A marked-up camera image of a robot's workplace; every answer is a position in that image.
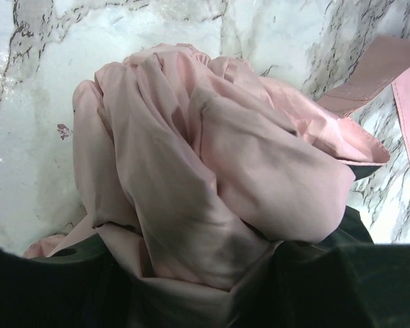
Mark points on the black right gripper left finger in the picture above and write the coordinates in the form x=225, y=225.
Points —
x=81, y=286

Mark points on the pink folding umbrella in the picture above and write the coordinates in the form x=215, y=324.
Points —
x=193, y=171

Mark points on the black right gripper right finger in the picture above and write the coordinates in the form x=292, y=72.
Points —
x=346, y=280

